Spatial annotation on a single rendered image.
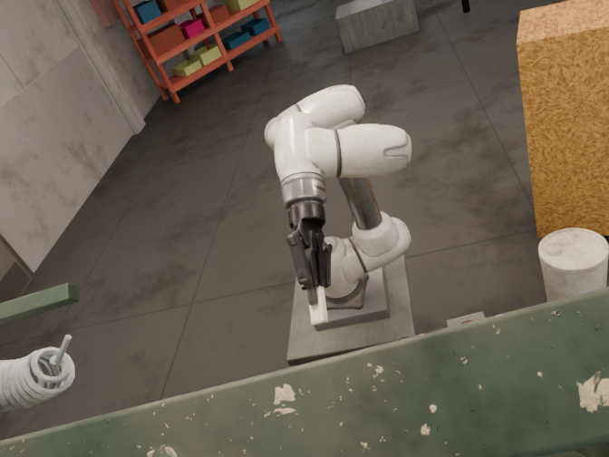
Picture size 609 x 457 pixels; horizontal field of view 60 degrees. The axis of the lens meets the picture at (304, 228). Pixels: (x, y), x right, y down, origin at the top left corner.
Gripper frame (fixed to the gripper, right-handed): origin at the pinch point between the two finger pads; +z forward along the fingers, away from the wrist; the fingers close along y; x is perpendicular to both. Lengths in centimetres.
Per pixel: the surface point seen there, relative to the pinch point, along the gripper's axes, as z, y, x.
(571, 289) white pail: -25, 191, -13
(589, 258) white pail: -36, 186, -25
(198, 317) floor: -57, 166, 215
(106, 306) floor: -84, 153, 307
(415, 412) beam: 21, -43, -38
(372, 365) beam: 17, -45, -35
